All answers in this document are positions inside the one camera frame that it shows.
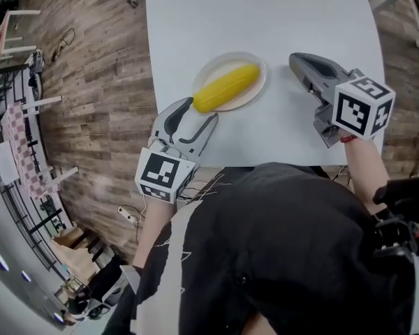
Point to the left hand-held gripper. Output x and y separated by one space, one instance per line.
160 173

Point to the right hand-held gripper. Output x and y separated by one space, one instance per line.
356 106

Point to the yellow corn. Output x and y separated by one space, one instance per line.
227 87

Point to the white round plate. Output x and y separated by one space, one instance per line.
216 63

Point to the person's right forearm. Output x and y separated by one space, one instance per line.
363 166

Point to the person's left forearm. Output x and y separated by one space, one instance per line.
153 229

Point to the black shoulder harness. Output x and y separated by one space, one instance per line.
401 222

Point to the white power strip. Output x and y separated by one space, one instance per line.
125 212

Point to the black and white shirt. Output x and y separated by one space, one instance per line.
265 239

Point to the grey equipment pile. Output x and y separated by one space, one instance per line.
35 72

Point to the cardboard boxes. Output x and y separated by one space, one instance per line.
77 253

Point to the checkered tablecloth table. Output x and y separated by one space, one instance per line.
19 145

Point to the black metal rack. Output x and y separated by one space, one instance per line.
28 222

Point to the white box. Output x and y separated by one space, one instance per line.
5 161

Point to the white table with reddish top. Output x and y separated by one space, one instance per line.
1 37

